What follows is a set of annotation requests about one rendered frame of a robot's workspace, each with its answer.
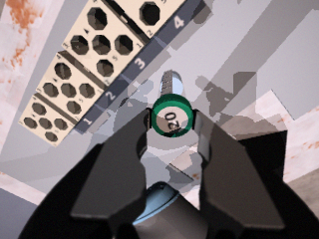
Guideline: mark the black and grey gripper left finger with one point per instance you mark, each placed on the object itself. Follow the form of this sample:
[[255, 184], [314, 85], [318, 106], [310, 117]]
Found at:
[[106, 188]]

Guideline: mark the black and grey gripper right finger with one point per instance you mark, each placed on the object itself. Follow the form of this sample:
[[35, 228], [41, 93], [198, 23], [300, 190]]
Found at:
[[241, 193]]

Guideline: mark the grey bench mat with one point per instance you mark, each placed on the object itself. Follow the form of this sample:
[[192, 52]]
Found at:
[[229, 55]]

